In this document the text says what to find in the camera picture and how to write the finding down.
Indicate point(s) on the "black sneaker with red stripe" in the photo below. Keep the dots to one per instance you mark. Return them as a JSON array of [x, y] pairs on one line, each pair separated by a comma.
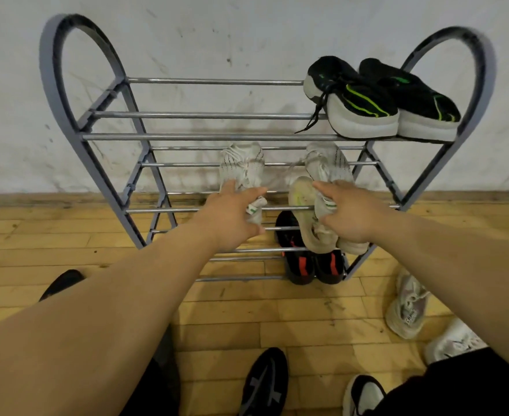
[[330, 268], [295, 264]]

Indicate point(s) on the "white sneaker with beige sole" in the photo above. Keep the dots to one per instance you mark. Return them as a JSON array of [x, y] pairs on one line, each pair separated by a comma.
[[307, 220]]

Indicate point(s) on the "black and white sneaker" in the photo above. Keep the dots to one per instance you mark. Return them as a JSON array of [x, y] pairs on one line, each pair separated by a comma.
[[362, 396]]

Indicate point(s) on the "plain black shoe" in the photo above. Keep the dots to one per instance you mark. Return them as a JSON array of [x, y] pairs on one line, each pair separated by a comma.
[[61, 283]]

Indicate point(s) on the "person's left hand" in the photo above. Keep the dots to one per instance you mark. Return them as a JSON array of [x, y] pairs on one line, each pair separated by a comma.
[[226, 220]]

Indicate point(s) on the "white knit sneaker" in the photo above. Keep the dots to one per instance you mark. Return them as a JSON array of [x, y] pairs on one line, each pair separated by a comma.
[[242, 166], [330, 162]]

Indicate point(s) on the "black sneaker with green stripes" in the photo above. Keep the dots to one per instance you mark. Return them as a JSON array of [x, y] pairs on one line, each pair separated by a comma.
[[419, 103], [358, 108]]

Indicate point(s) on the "grey and white sneaker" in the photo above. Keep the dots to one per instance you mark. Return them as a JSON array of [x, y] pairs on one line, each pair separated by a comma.
[[407, 309]]

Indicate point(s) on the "plain white sneaker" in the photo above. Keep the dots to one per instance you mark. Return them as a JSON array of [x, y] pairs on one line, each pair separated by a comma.
[[451, 342]]

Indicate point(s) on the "grey metal shoe rack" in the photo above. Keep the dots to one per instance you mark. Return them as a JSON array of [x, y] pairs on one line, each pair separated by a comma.
[[193, 137]]

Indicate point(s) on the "person's right forearm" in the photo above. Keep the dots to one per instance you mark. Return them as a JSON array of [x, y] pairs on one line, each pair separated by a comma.
[[467, 272]]

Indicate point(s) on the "person's left forearm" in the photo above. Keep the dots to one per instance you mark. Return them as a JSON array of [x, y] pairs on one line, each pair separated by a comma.
[[107, 316]]

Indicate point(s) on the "person's right hand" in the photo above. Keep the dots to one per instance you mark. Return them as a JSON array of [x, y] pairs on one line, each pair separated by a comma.
[[354, 212]]

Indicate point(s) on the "black sneaker with grey logo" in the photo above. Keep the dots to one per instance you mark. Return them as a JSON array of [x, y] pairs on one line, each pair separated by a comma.
[[265, 385]]

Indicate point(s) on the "person's left thumb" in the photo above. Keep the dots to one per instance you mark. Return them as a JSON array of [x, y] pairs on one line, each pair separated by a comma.
[[258, 230]]

